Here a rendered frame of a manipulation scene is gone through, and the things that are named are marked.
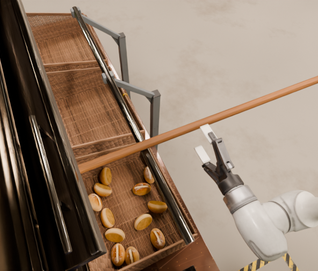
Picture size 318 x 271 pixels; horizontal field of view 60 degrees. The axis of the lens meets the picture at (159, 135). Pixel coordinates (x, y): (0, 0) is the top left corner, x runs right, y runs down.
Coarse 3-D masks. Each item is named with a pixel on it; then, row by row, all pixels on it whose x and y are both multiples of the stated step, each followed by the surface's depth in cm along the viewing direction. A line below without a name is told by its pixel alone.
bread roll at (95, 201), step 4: (88, 196) 141; (92, 196) 139; (96, 196) 140; (92, 200) 138; (96, 200) 138; (100, 200) 140; (92, 204) 138; (96, 204) 138; (100, 204) 139; (92, 208) 138; (96, 208) 138; (100, 208) 139
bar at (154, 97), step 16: (80, 16) 133; (112, 32) 155; (96, 48) 121; (112, 80) 112; (128, 80) 190; (160, 96) 138; (128, 112) 103; (160, 176) 90; (176, 208) 84; (176, 224) 83; (192, 240) 79
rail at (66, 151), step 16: (16, 0) 93; (32, 48) 81; (32, 64) 78; (48, 96) 72; (48, 112) 69; (64, 144) 64; (64, 160) 62; (80, 192) 58; (80, 208) 56; (96, 240) 53
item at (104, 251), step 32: (0, 0) 98; (0, 32) 90; (32, 96) 75; (64, 128) 71; (32, 160) 66; (32, 192) 62; (64, 192) 61; (96, 224) 58; (64, 256) 55; (96, 256) 54
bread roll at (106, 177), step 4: (104, 168) 148; (108, 168) 149; (100, 172) 149; (104, 172) 146; (108, 172) 148; (100, 176) 147; (104, 176) 145; (108, 176) 147; (100, 180) 147; (104, 180) 145; (108, 180) 145; (104, 184) 146; (108, 184) 146
